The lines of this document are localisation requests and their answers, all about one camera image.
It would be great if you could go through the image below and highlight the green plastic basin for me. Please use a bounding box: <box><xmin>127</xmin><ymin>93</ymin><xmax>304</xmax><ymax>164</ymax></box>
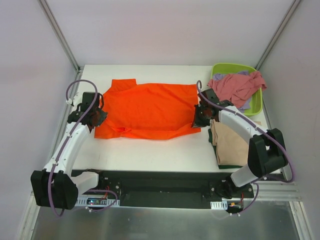
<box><xmin>211</xmin><ymin>63</ymin><xmax>263</xmax><ymax>117</ymax></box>

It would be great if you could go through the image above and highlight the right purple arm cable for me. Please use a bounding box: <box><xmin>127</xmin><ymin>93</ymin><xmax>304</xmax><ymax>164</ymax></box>
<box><xmin>196</xmin><ymin>79</ymin><xmax>296</xmax><ymax>183</ymax></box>

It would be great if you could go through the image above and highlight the right aluminium frame post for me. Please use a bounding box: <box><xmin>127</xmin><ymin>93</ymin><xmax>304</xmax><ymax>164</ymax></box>
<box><xmin>255</xmin><ymin>0</ymin><xmax>303</xmax><ymax>70</ymax></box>

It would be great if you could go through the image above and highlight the folded beige t shirt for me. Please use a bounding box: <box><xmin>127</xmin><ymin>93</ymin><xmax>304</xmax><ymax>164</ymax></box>
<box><xmin>209</xmin><ymin>119</ymin><xmax>263</xmax><ymax>166</ymax></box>

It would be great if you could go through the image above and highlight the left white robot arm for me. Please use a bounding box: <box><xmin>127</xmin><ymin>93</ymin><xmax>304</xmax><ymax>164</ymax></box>
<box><xmin>30</xmin><ymin>92</ymin><xmax>107</xmax><ymax>210</ymax></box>

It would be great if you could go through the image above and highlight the lavender t shirt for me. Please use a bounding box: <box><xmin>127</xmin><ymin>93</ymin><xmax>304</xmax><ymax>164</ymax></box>
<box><xmin>208</xmin><ymin>70</ymin><xmax>252</xmax><ymax>113</ymax></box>

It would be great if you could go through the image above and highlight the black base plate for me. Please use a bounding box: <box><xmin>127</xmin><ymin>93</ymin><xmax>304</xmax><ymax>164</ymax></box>
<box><xmin>87</xmin><ymin>170</ymin><xmax>254</xmax><ymax>209</ymax></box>

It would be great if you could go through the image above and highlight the folded dark green t shirt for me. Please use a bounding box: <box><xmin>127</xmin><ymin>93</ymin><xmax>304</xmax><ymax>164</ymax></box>
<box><xmin>207</xmin><ymin>127</ymin><xmax>248</xmax><ymax>170</ymax></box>

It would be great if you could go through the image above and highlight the pink t shirt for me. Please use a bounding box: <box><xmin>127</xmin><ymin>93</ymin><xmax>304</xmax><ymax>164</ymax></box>
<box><xmin>207</xmin><ymin>70</ymin><xmax>267</xmax><ymax>112</ymax></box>

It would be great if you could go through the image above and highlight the orange t shirt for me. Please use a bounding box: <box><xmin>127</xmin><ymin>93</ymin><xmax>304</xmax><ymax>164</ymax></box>
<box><xmin>94</xmin><ymin>79</ymin><xmax>201</xmax><ymax>140</ymax></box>

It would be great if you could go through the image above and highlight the aluminium frame post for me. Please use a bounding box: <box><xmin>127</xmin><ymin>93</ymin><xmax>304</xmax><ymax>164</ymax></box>
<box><xmin>255</xmin><ymin>0</ymin><xmax>303</xmax><ymax>70</ymax></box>
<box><xmin>37</xmin><ymin>0</ymin><xmax>81</xmax><ymax>73</ymax></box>

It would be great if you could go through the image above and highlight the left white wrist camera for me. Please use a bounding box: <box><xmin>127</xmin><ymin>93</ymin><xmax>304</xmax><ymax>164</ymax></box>
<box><xmin>66</xmin><ymin>92</ymin><xmax>82</xmax><ymax>107</ymax></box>

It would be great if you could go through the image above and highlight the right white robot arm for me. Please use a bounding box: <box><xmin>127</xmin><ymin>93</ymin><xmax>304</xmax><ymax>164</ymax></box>
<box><xmin>192</xmin><ymin>89</ymin><xmax>289</xmax><ymax>198</ymax></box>

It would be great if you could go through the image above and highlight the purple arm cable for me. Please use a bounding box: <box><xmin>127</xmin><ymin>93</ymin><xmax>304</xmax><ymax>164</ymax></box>
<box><xmin>196</xmin><ymin>79</ymin><xmax>296</xmax><ymax>183</ymax></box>
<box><xmin>48</xmin><ymin>79</ymin><xmax>99</xmax><ymax>218</ymax></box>

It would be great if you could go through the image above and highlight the white cable duct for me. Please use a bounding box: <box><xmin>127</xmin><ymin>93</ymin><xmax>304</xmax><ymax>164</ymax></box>
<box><xmin>75</xmin><ymin>197</ymin><xmax>120</xmax><ymax>208</ymax></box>
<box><xmin>210</xmin><ymin>200</ymin><xmax>228</xmax><ymax>211</ymax></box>

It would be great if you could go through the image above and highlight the left aluminium frame post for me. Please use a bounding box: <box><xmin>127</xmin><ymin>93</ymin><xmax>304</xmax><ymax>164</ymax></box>
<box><xmin>37</xmin><ymin>0</ymin><xmax>81</xmax><ymax>73</ymax></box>

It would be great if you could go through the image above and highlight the left white cable duct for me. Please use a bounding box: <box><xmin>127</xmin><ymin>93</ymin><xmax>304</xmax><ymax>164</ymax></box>
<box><xmin>75</xmin><ymin>197</ymin><xmax>120</xmax><ymax>208</ymax></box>

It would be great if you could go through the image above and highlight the right white cable duct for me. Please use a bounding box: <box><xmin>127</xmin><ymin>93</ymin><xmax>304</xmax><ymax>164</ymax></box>
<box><xmin>210</xmin><ymin>200</ymin><xmax>228</xmax><ymax>211</ymax></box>

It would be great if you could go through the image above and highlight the left aluminium table rail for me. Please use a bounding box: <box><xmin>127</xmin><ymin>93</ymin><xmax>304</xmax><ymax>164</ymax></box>
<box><xmin>47</xmin><ymin>66</ymin><xmax>84</xmax><ymax>172</ymax></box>

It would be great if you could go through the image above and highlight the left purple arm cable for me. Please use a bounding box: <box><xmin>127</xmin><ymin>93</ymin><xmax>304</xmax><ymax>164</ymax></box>
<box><xmin>48</xmin><ymin>79</ymin><xmax>99</xmax><ymax>218</ymax></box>

